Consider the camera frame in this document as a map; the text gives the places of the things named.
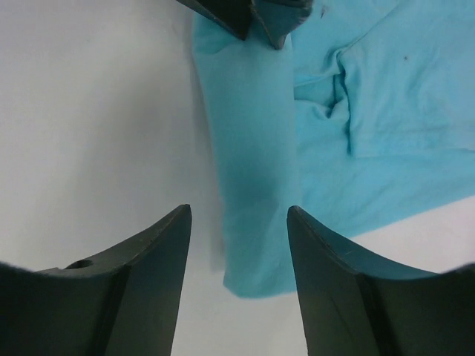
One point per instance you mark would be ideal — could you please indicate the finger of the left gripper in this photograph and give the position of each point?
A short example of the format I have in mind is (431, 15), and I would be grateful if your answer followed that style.
(232, 15)
(279, 18)

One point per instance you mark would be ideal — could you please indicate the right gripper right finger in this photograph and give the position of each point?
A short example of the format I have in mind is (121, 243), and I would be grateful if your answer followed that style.
(356, 302)

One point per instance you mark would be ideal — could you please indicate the turquoise t-shirt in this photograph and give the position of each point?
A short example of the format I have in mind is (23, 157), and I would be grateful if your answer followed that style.
(363, 118)

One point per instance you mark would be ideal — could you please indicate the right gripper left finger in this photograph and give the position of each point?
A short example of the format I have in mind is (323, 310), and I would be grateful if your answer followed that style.
(121, 301)

